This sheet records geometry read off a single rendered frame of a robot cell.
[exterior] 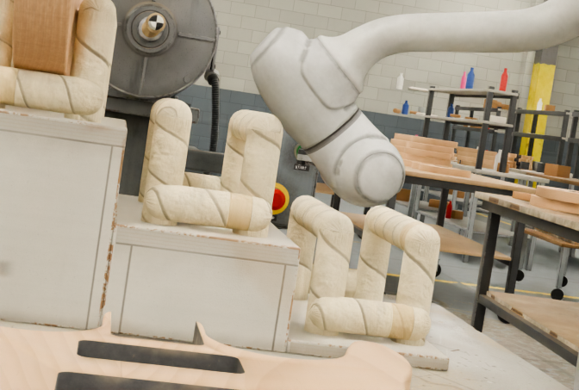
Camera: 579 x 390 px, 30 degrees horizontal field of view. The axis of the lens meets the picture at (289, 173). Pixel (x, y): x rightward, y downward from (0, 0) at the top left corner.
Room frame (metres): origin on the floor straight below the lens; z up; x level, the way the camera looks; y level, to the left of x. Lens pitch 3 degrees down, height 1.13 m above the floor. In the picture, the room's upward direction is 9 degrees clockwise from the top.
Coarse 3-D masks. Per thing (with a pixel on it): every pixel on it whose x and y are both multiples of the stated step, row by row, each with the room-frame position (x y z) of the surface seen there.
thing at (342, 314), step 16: (320, 304) 0.96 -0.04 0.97; (336, 304) 0.96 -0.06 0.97; (352, 304) 0.96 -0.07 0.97; (368, 304) 0.96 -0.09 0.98; (384, 304) 0.97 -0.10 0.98; (400, 304) 0.98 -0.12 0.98; (320, 320) 0.95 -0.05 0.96; (336, 320) 0.95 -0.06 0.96; (352, 320) 0.95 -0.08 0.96; (368, 320) 0.96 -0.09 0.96; (384, 320) 0.96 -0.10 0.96; (400, 320) 0.96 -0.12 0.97; (416, 320) 0.96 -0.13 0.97; (384, 336) 0.97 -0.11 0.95; (400, 336) 0.97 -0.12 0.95; (416, 336) 0.97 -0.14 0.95
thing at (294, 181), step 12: (288, 144) 2.02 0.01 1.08; (288, 156) 2.02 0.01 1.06; (288, 168) 2.02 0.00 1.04; (300, 168) 2.02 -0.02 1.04; (312, 168) 2.03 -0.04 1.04; (276, 180) 2.02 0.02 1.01; (288, 180) 2.02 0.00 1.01; (300, 180) 2.02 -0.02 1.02; (312, 180) 2.03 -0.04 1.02; (288, 192) 2.02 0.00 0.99; (300, 192) 2.03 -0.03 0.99; (312, 192) 2.03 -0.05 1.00; (288, 204) 2.02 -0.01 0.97; (276, 216) 2.02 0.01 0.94; (288, 216) 2.02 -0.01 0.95
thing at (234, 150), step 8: (232, 136) 1.12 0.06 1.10; (232, 144) 1.12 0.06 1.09; (240, 144) 1.11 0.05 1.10; (232, 152) 1.12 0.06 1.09; (240, 152) 1.11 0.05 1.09; (224, 160) 1.12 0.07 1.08; (232, 160) 1.12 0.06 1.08; (240, 160) 1.11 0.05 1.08; (224, 168) 1.12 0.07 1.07; (232, 168) 1.12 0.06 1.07; (240, 168) 1.12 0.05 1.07; (224, 176) 1.12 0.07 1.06; (232, 176) 1.12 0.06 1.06; (224, 184) 1.12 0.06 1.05; (232, 184) 1.11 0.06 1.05; (232, 192) 1.11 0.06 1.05
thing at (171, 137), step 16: (160, 128) 0.94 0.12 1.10; (176, 128) 0.94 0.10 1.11; (160, 144) 0.94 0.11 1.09; (176, 144) 0.94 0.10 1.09; (160, 160) 0.94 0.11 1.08; (176, 160) 0.94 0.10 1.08; (160, 176) 0.94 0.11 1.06; (176, 176) 0.94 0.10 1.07; (144, 208) 0.94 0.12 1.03; (160, 224) 0.94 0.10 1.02; (176, 224) 0.95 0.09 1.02
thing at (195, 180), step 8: (184, 176) 1.12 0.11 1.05; (192, 176) 1.12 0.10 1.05; (200, 176) 1.13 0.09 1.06; (208, 176) 1.13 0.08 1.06; (216, 176) 1.13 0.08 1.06; (184, 184) 1.12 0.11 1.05; (192, 184) 1.12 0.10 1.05; (200, 184) 1.12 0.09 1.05; (208, 184) 1.12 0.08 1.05; (216, 184) 1.12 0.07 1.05
